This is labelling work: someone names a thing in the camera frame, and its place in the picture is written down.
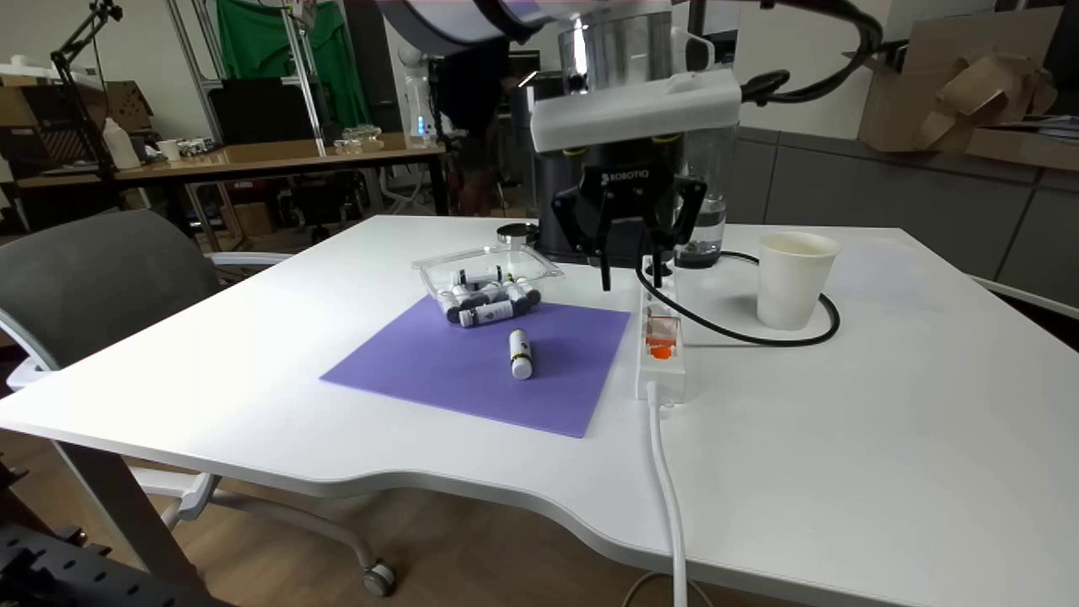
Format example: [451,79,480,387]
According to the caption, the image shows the cardboard box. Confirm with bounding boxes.
[860,8,1064,156]

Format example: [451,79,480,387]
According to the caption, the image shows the pile of white batteries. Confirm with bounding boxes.
[434,267,541,326]

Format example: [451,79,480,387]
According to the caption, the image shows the wooden background desk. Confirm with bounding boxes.
[18,132,449,216]

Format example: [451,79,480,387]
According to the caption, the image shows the clear water tank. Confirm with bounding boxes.
[672,127,743,272]

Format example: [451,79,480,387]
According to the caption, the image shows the grey office chair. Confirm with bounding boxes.
[0,209,398,596]

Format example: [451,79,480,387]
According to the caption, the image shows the black coffee machine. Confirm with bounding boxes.
[516,68,693,270]

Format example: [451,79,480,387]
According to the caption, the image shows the white power strip cable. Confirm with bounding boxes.
[644,380,695,607]

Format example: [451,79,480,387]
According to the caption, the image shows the single white battery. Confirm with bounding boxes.
[507,329,536,380]

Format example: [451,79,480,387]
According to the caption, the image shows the black power cable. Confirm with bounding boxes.
[634,221,842,349]

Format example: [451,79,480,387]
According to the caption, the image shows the green cloth backdrop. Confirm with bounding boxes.
[217,0,371,127]

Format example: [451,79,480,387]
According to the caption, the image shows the white extension cord power strip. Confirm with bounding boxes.
[636,279,687,407]

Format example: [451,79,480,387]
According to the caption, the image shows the white paper cup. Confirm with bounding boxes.
[757,233,840,329]

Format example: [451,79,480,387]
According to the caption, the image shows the purple paper mat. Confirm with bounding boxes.
[328,299,626,437]

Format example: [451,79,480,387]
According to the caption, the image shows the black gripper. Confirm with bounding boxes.
[553,143,708,292]

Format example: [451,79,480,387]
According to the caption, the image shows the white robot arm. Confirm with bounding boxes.
[379,0,883,284]

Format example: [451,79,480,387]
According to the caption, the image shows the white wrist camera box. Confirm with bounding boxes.
[531,68,743,150]

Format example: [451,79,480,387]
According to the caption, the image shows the clear plastic battery tray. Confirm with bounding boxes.
[416,245,560,292]

